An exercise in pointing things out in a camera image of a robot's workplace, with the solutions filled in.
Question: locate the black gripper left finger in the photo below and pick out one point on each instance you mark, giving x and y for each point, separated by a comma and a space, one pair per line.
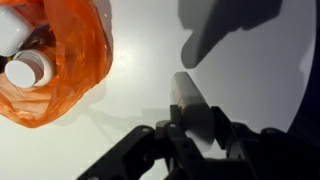
140, 156

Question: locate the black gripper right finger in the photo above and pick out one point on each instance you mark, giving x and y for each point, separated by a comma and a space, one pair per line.
276, 153

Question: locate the long white bottle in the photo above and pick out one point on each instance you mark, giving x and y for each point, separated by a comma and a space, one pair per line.
193, 110

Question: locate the orange plastic bag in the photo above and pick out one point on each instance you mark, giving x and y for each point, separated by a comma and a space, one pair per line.
80, 50

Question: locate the white bottle with blue label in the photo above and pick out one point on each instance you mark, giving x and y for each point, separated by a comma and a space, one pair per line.
11, 30

